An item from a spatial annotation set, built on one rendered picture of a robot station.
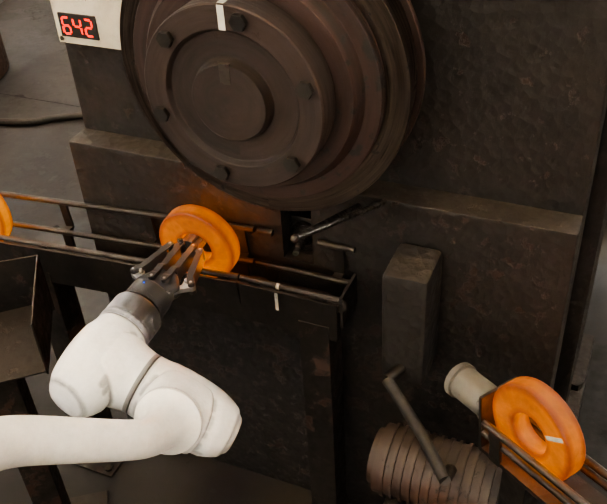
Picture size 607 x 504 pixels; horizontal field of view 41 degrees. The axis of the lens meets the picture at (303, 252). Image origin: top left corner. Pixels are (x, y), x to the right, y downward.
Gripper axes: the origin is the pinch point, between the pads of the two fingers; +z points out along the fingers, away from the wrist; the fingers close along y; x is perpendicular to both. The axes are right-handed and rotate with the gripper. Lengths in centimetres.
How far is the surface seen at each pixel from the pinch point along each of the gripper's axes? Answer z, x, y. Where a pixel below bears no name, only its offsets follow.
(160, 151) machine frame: 9.4, 10.5, -11.3
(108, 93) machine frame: 13.3, 18.9, -23.2
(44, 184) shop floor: 97, -81, -134
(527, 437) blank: -19, -8, 64
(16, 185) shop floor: 93, -80, -144
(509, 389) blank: -18, 0, 60
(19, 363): -27.5, -14.4, -24.7
